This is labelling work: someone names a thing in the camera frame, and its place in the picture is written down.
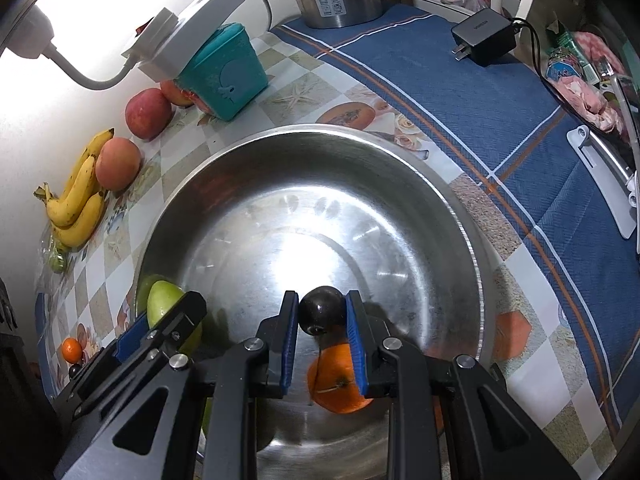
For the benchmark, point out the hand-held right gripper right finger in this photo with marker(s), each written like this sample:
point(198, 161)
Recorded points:
point(357, 345)

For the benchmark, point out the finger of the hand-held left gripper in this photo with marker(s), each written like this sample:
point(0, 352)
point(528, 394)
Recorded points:
point(131, 335)
point(175, 320)

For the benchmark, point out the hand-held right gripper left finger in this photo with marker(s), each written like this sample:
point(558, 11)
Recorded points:
point(290, 340)

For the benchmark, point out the dark plum with stem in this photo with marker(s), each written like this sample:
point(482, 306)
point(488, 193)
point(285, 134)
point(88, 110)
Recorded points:
point(322, 312)

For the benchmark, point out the tangerine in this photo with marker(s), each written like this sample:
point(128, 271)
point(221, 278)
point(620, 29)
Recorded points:
point(335, 385)
point(71, 350)

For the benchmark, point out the steel basin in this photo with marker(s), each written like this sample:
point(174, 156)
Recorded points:
point(310, 200)

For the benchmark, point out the small green jujube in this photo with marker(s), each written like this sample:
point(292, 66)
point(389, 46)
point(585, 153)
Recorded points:
point(57, 260)

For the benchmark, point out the clear plastic clamshell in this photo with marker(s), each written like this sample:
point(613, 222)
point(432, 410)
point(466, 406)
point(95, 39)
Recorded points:
point(50, 245)

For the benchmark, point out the yellow banana bunch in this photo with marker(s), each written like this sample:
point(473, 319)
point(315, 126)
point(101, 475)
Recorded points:
point(80, 220)

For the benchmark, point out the partly hidden red peach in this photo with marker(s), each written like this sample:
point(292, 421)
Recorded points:
point(175, 92)

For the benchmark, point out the teal plastic box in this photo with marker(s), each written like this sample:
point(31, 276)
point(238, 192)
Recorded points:
point(220, 75)

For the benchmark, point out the blue striped cloth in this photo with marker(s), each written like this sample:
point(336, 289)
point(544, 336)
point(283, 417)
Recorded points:
point(450, 110)

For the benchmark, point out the white power strip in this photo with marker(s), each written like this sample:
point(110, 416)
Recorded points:
point(190, 25)

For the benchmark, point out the black charger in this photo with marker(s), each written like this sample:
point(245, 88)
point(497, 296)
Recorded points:
point(482, 37)

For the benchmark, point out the pink snack packet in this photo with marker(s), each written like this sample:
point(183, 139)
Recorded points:
point(590, 95)

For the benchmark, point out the white tray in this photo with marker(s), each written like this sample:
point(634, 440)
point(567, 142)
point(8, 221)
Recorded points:
point(425, 2)

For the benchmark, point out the green snack packet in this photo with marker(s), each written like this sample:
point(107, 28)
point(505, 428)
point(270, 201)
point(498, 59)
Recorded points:
point(567, 45)

